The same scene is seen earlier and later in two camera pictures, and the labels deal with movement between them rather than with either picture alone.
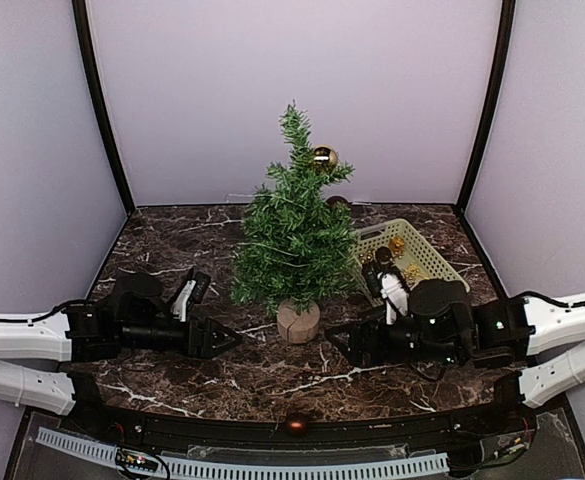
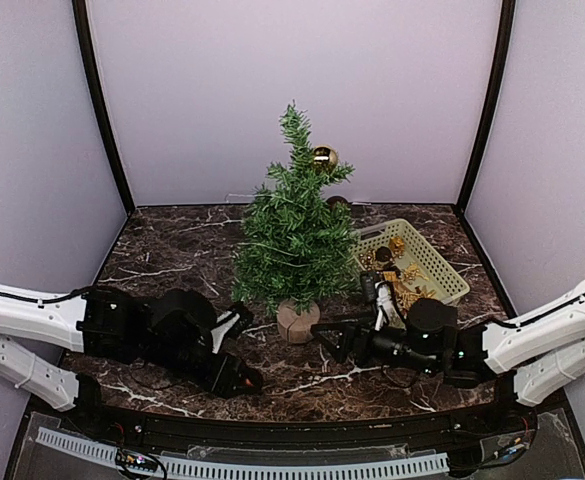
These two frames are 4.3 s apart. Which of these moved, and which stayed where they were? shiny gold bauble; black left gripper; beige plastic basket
Moved: black left gripper
Stayed: beige plastic basket; shiny gold bauble
